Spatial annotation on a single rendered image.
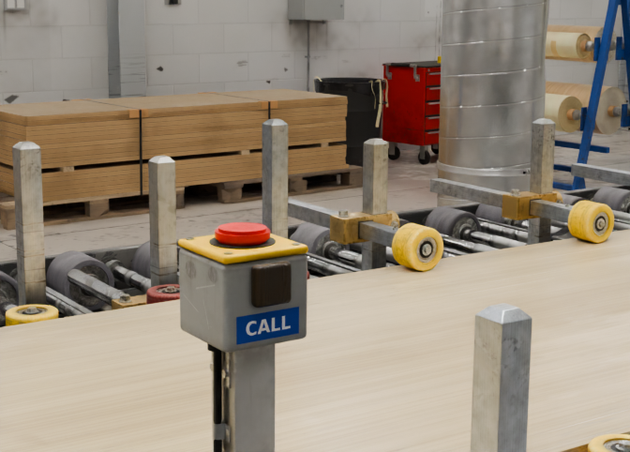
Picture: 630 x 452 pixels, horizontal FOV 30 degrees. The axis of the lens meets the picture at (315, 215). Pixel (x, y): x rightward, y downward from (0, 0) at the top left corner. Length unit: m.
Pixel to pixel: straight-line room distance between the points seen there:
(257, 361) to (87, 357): 0.81
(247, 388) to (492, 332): 0.25
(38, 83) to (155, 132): 1.33
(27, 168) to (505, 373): 1.09
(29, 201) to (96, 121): 5.33
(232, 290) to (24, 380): 0.79
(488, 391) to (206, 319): 0.30
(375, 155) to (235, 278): 1.47
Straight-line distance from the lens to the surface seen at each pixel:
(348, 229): 2.24
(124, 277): 2.50
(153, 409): 1.45
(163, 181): 2.03
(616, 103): 8.76
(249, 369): 0.86
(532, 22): 5.30
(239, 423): 0.87
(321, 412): 1.43
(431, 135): 9.55
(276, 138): 2.13
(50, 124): 7.12
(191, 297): 0.86
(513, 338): 1.02
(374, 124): 9.03
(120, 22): 8.53
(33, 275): 1.96
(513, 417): 1.04
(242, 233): 0.83
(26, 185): 1.93
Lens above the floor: 1.40
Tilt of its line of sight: 11 degrees down
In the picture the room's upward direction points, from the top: straight up
